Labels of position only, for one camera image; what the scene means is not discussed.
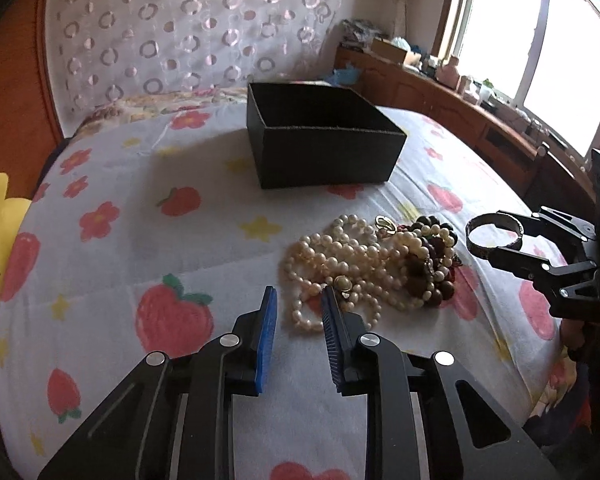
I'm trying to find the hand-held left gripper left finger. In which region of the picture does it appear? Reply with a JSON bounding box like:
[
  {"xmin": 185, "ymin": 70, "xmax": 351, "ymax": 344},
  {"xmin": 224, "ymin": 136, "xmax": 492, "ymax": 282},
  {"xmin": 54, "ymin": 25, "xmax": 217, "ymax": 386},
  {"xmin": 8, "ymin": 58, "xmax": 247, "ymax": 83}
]
[{"xmin": 36, "ymin": 286, "xmax": 279, "ymax": 480}]

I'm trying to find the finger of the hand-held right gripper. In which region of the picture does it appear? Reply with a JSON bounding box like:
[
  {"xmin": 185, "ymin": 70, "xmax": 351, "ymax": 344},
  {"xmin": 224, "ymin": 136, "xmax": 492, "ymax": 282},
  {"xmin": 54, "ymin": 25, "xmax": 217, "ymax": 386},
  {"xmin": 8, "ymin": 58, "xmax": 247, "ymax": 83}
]
[
  {"xmin": 516, "ymin": 205, "xmax": 600, "ymax": 248},
  {"xmin": 486, "ymin": 246, "xmax": 600, "ymax": 318}
]

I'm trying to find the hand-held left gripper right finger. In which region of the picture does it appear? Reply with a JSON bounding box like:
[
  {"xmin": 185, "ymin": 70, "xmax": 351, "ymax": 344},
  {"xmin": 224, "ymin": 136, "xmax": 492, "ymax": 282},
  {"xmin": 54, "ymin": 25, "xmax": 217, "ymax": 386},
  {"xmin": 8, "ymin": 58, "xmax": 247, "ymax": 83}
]
[{"xmin": 321, "ymin": 285, "xmax": 558, "ymax": 480}]

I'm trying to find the patterned metal bangle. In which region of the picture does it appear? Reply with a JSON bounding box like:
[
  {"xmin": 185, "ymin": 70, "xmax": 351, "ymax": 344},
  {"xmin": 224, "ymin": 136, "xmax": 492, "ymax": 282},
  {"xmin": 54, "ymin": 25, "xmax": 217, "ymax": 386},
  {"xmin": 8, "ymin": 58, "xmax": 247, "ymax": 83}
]
[{"xmin": 464, "ymin": 212, "xmax": 524, "ymax": 260}]

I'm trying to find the white pearl necklace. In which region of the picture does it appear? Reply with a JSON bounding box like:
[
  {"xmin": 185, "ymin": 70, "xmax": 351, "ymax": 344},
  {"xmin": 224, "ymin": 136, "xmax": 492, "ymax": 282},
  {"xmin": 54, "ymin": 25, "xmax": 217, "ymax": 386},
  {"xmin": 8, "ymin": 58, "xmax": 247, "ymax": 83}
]
[{"xmin": 280, "ymin": 214, "xmax": 458, "ymax": 333}]

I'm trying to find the dark wooden bead bracelet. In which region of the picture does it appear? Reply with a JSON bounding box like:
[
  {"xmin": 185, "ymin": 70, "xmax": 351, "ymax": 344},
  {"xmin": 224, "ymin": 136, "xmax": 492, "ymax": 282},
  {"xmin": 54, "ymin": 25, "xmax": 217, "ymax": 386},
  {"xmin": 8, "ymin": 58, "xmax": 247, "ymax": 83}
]
[{"xmin": 405, "ymin": 216, "xmax": 463, "ymax": 311}]

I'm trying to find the black box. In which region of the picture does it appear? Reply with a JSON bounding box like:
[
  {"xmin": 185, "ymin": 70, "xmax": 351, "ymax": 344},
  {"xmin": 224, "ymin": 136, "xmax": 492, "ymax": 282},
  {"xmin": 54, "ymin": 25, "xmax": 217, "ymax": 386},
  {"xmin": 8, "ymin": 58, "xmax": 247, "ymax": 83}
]
[{"xmin": 246, "ymin": 81, "xmax": 408, "ymax": 191}]

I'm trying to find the person's right hand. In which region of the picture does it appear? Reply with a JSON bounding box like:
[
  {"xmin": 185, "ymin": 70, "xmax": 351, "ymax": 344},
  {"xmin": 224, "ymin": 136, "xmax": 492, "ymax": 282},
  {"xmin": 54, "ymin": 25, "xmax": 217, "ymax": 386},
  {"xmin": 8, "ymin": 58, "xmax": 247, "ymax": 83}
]
[{"xmin": 559, "ymin": 319, "xmax": 593, "ymax": 363}]

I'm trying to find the strawberry print blanket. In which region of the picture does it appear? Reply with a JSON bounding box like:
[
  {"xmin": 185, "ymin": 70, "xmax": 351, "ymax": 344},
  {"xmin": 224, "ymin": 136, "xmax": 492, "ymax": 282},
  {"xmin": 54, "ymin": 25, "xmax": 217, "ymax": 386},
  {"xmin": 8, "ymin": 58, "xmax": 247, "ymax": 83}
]
[{"xmin": 0, "ymin": 102, "xmax": 588, "ymax": 480}]

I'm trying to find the window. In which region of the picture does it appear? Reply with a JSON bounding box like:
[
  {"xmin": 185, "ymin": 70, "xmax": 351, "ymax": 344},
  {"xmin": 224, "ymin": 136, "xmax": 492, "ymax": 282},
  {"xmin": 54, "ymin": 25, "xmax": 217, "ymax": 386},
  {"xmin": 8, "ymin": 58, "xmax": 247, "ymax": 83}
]
[{"xmin": 447, "ymin": 0, "xmax": 600, "ymax": 156}]

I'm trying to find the wooden sideboard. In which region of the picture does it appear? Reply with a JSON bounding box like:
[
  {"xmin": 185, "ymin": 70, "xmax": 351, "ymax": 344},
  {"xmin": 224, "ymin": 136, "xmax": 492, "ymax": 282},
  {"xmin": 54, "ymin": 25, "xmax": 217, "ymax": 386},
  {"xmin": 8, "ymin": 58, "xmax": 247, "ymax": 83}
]
[{"xmin": 335, "ymin": 45, "xmax": 600, "ymax": 211}]

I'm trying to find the pink kettle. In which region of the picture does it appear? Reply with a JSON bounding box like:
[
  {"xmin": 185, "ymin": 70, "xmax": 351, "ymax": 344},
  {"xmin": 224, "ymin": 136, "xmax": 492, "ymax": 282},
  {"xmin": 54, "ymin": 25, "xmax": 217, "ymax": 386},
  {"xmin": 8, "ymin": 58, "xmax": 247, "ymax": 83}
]
[{"xmin": 437, "ymin": 57, "xmax": 463, "ymax": 86}]

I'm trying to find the cardboard box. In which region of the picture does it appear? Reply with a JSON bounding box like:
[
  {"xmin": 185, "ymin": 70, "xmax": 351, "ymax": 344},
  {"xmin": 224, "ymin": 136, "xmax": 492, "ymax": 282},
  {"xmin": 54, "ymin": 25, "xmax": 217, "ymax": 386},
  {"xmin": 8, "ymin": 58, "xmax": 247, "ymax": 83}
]
[{"xmin": 370, "ymin": 37, "xmax": 413, "ymax": 66}]

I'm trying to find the blue plastic bag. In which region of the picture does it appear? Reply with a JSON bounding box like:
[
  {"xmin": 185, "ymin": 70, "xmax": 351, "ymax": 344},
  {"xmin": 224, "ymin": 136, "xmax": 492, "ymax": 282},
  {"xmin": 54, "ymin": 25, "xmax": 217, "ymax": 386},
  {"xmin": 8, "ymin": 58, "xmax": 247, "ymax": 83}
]
[{"xmin": 332, "ymin": 62, "xmax": 363, "ymax": 86}]

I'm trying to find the floral quilt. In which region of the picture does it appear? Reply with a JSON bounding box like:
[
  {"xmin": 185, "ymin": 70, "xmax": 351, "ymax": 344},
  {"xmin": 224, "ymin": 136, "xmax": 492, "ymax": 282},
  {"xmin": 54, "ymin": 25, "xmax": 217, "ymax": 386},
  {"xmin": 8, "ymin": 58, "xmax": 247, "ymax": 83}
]
[{"xmin": 75, "ymin": 87, "xmax": 251, "ymax": 136}]

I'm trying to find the pile of patterned bags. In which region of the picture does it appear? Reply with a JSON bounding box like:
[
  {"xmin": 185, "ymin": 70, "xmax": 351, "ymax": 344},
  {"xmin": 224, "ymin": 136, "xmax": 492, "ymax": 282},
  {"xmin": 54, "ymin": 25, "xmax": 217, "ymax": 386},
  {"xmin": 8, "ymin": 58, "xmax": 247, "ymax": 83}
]
[{"xmin": 340, "ymin": 19, "xmax": 376, "ymax": 51}]

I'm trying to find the yellow plush toy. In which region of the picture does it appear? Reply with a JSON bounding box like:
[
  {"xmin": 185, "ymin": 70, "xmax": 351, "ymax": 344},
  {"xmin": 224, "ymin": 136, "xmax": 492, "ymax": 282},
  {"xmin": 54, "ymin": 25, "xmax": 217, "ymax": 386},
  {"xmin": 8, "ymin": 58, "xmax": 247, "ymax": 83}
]
[{"xmin": 0, "ymin": 172, "xmax": 31, "ymax": 366}]

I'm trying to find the circle patterned sheer curtain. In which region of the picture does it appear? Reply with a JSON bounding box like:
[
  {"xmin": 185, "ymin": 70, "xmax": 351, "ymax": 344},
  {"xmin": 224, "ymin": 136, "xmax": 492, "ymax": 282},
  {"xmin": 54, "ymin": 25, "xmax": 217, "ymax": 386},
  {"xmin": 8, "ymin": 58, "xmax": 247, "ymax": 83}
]
[{"xmin": 42, "ymin": 0, "xmax": 351, "ymax": 133}]

